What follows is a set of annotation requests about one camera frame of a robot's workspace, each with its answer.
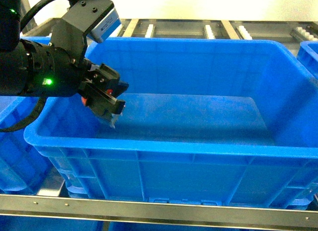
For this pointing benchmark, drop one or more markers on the metal roller rack frame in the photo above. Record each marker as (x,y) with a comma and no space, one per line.
(159,211)

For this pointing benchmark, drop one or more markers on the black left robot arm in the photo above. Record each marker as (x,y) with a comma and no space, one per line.
(11,25)

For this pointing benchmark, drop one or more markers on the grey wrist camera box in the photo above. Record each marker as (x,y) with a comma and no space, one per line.
(95,19)

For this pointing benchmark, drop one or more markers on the left blue plastic bin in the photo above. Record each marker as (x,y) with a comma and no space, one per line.
(22,168)

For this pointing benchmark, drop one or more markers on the right blue plastic bin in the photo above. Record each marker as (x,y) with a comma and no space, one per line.
(308,56)

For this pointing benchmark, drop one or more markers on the large blue plastic bin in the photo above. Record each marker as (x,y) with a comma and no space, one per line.
(186,116)

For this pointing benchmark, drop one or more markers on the red mushroom push button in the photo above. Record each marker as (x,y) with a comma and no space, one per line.
(104,106)

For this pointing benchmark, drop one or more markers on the lower blue plastic bin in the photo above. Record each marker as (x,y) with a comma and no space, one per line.
(15,223)

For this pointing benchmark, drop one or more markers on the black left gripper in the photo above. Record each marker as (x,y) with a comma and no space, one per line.
(51,72)

